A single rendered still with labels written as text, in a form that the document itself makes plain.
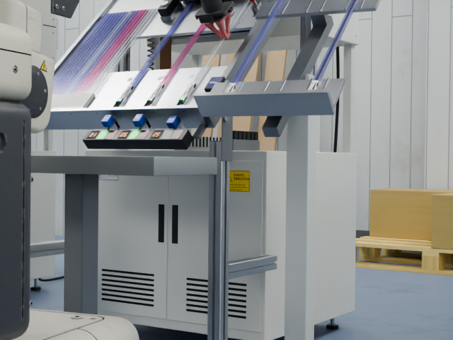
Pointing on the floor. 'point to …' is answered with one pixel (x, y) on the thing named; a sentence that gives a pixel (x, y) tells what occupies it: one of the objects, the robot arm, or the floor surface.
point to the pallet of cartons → (409, 231)
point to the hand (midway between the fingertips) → (224, 36)
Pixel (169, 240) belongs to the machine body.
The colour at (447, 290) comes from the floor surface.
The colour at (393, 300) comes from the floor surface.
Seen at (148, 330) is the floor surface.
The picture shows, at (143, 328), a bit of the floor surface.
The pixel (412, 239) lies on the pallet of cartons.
